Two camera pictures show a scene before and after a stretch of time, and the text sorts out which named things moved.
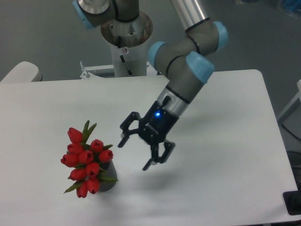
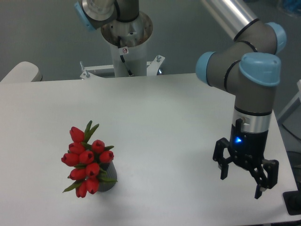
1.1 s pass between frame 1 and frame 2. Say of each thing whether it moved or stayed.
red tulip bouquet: stayed
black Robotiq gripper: moved
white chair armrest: stayed
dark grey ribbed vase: stayed
